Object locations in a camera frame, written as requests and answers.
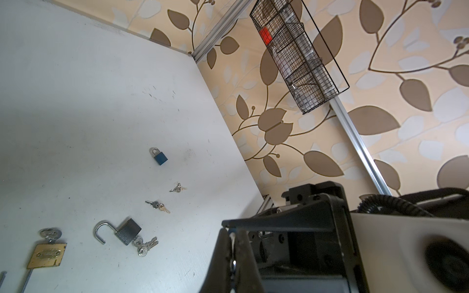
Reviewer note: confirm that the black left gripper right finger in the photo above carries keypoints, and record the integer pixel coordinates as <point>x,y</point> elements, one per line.
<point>246,275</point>

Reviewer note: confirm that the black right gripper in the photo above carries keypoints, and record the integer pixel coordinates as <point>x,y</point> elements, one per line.
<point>306,246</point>

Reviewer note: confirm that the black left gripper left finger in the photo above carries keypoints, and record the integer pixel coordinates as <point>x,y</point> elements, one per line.
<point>218,277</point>

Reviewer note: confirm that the black padlock with keys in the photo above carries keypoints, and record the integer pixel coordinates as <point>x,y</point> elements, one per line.
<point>128,233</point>

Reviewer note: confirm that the large blue padlock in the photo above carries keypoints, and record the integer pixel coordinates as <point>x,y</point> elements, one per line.
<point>158,156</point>

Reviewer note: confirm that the brass padlock long shackle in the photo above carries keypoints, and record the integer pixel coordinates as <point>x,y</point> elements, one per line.
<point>46,254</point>

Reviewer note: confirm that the small key set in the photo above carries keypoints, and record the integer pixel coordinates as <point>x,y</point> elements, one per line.
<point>178,188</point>

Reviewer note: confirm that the red capped item in basket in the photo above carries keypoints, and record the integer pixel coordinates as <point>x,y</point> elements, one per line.
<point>265,36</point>

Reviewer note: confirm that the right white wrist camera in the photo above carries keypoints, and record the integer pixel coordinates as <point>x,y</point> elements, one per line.
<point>393,250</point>

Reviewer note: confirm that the black wire basket right wall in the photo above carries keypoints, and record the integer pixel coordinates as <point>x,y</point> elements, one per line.
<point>304,53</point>

